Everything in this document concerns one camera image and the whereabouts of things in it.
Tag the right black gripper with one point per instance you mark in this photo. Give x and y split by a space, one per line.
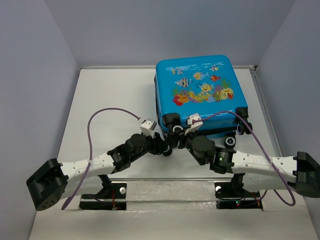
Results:
181 143

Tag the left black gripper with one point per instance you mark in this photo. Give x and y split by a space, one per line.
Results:
157 143

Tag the blue hard-shell suitcase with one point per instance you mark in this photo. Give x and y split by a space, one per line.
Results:
206 85

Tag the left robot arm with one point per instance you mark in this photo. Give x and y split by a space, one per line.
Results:
54 180

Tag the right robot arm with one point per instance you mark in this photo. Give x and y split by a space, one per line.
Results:
253 173

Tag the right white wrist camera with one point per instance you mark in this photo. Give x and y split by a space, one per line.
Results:
194 122

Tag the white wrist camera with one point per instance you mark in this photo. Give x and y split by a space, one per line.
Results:
147 127
194 122

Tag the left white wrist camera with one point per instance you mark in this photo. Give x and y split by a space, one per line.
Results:
147 127

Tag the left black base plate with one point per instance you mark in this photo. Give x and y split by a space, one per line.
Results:
113 199

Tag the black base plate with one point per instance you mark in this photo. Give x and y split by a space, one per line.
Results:
113 199
229 199

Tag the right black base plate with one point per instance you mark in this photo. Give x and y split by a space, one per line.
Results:
229 199

